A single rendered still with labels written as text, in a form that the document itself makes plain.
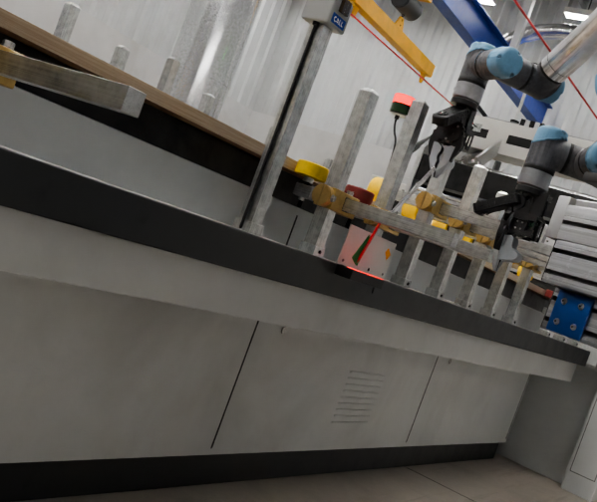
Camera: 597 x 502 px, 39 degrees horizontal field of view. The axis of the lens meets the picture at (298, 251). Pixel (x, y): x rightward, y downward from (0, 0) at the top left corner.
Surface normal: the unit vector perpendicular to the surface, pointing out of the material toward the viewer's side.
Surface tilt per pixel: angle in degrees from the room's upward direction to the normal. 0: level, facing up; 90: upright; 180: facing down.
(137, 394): 90
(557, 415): 90
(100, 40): 90
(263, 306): 90
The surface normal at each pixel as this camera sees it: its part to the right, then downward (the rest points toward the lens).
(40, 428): 0.78, 0.30
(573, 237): -0.82, -0.29
